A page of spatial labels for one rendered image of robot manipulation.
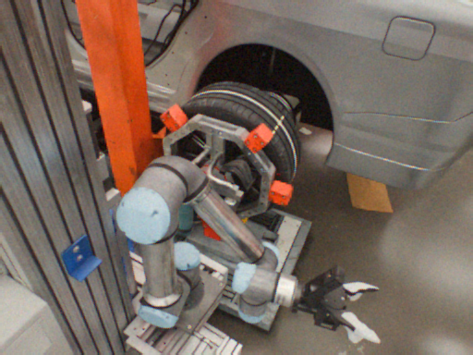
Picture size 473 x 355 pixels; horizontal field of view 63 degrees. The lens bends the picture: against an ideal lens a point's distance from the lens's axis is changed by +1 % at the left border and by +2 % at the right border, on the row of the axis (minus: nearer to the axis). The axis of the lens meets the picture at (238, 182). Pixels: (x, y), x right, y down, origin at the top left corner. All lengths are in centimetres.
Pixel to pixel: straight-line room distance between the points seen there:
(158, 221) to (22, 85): 35
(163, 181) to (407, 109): 127
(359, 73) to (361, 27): 19
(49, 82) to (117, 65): 87
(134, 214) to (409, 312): 204
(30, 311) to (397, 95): 155
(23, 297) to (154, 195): 39
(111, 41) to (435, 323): 225
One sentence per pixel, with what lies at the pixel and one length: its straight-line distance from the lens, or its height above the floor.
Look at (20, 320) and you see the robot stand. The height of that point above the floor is 123.
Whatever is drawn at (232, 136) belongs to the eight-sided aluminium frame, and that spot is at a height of 111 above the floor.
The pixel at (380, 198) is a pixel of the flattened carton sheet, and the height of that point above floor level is 1.
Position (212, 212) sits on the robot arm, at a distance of 99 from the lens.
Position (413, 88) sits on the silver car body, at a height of 128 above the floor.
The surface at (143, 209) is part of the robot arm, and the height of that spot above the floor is 145.
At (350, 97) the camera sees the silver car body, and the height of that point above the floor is 117.
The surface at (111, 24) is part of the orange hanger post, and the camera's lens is 159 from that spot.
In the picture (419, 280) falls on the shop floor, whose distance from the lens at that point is 277.
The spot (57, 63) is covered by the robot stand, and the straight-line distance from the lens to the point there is 81.
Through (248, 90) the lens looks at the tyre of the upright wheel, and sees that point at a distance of 178.
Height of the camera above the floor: 205
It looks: 43 degrees down
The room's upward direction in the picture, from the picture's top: 5 degrees clockwise
